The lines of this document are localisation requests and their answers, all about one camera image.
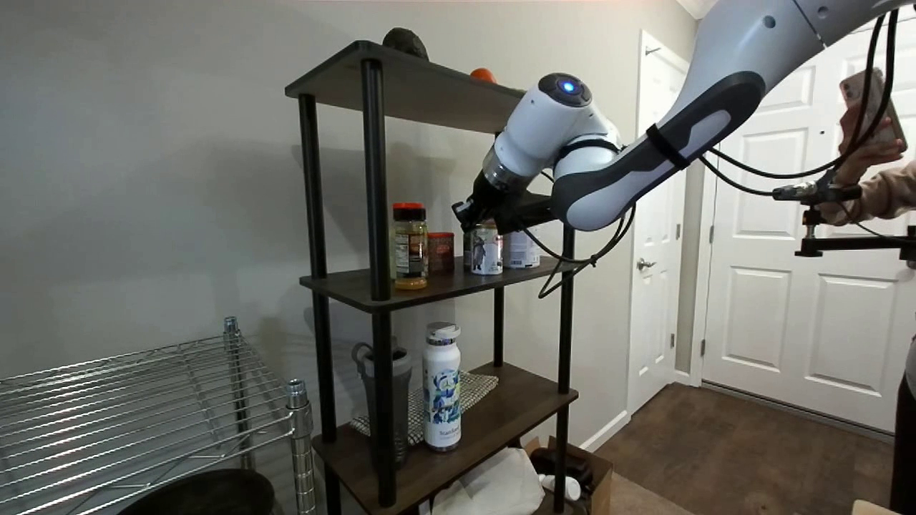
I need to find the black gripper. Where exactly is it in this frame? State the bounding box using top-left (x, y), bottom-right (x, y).
top-left (451, 189), bottom-right (523, 239)

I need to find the small printed spice can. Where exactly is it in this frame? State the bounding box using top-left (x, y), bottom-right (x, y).
top-left (464, 225), bottom-right (505, 280)

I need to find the smoked paprika tin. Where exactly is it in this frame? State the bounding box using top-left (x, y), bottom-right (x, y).
top-left (424, 229), bottom-right (458, 280)

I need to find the spice jar orange cap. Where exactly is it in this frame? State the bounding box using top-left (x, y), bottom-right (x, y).
top-left (391, 215), bottom-right (431, 293)

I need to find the person's forearm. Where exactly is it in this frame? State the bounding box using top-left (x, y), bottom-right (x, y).
top-left (882, 157), bottom-right (916, 222)

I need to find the dark wooden shelf unit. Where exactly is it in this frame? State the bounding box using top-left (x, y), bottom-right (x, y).
top-left (282, 39), bottom-right (584, 515)

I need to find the person's hand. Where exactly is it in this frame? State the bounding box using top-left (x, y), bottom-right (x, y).
top-left (839, 167), bottom-right (896, 225)

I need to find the white baking powder can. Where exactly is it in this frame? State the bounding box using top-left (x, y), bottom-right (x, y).
top-left (501, 226), bottom-right (544, 273)

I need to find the white floral water bottle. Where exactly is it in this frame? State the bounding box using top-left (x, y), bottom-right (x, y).
top-left (421, 320), bottom-right (465, 456)

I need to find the dark grey shaker bottle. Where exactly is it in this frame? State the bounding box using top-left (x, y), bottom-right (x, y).
top-left (349, 340), bottom-right (414, 466)

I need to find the black round object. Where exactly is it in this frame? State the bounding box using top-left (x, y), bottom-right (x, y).
top-left (380, 27), bottom-right (431, 64)

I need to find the narrow white door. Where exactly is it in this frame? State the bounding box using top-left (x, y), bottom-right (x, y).
top-left (623, 30), bottom-right (696, 419)

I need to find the white plastic bag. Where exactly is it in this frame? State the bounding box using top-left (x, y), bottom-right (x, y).
top-left (418, 443), bottom-right (548, 515)

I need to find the small white object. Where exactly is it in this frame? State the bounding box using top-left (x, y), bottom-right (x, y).
top-left (538, 474), bottom-right (584, 506)

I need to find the brown cardboard box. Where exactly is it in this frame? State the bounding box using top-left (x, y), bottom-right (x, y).
top-left (525, 439), bottom-right (699, 515)

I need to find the white panel door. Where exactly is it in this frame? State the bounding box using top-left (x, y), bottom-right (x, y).
top-left (699, 39), bottom-right (916, 435)

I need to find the black round pan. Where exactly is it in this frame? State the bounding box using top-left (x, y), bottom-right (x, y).
top-left (116, 466), bottom-right (281, 515)

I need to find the person in dark clothes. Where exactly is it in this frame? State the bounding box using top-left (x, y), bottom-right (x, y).
top-left (888, 339), bottom-right (916, 515)

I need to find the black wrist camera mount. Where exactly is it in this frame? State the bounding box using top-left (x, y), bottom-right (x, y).
top-left (513, 193), bottom-right (561, 236)

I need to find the black camera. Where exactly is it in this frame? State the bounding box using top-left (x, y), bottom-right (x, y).
top-left (769, 180), bottom-right (855, 206)

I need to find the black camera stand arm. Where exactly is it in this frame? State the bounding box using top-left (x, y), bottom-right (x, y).
top-left (792, 202), bottom-right (916, 273)

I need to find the chrome wire rack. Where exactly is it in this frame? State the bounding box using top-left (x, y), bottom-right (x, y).
top-left (0, 316), bottom-right (322, 515)

